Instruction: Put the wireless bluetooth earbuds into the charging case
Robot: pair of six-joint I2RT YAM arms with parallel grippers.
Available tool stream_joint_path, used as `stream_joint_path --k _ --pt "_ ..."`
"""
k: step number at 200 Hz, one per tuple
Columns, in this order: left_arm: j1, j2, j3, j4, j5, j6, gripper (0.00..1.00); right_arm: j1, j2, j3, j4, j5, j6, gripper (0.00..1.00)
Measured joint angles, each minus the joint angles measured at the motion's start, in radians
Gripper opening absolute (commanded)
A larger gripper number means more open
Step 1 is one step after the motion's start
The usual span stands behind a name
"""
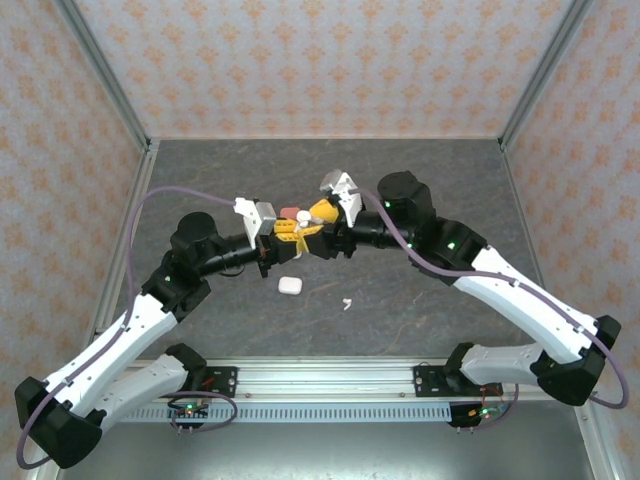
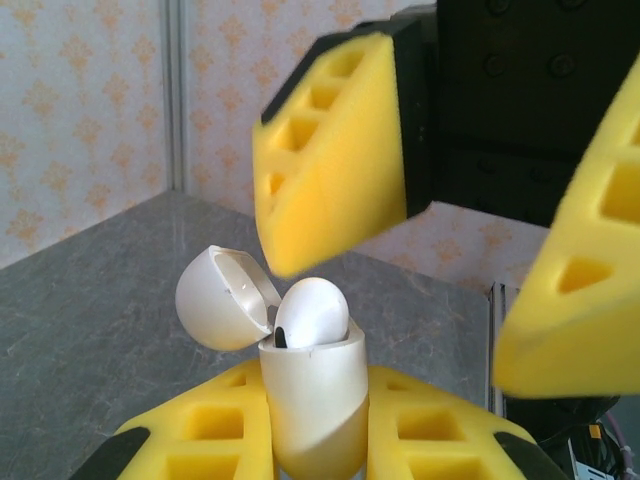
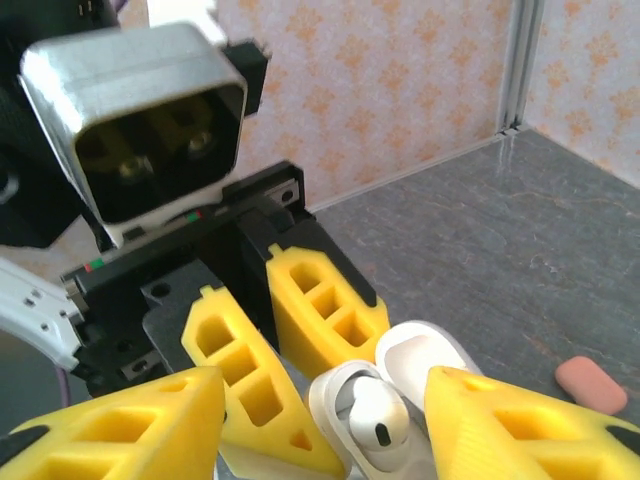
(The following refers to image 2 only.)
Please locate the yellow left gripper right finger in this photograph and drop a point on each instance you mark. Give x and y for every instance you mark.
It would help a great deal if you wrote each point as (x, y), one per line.
(385, 430)

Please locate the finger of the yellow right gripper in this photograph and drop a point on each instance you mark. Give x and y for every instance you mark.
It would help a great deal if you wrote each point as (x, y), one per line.
(590, 325)
(340, 175)

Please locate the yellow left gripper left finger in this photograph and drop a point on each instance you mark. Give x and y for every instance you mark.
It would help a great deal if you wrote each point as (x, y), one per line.
(170, 420)

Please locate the white earbud charging case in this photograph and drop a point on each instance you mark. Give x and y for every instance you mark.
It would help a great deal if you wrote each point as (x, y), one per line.
(310, 400)

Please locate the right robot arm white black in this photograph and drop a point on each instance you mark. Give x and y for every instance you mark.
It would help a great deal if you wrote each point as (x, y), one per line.
(550, 425)

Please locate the wide aluminium mounting rail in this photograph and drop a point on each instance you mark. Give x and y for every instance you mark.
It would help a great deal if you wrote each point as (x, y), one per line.
(498, 350)

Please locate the aluminium frame post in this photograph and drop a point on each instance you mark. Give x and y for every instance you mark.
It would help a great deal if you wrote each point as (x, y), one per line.
(176, 100)

